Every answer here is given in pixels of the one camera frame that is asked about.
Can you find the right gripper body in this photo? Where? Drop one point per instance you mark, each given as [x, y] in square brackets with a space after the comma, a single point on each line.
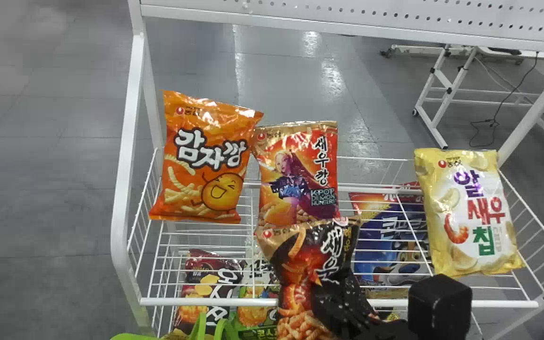
[385, 330]

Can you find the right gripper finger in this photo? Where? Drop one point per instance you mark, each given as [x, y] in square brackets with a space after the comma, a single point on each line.
[343, 302]

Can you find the blue snack packet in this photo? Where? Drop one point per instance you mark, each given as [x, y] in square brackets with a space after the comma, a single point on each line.
[390, 231]

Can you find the black and green snack packet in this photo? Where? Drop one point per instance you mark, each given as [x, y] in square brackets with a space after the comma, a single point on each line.
[258, 283]

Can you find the dark red snack packet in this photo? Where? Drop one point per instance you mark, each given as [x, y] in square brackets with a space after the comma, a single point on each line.
[206, 278]

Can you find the yellow snack packet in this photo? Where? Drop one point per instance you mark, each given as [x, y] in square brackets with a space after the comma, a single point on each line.
[470, 212]

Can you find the orange snack packet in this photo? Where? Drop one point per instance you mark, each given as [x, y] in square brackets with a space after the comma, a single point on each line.
[206, 160]

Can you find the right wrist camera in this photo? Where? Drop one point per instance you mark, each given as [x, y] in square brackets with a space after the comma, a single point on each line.
[439, 307]

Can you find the white wheeled frame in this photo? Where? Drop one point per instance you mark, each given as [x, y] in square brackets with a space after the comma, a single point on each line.
[446, 89]

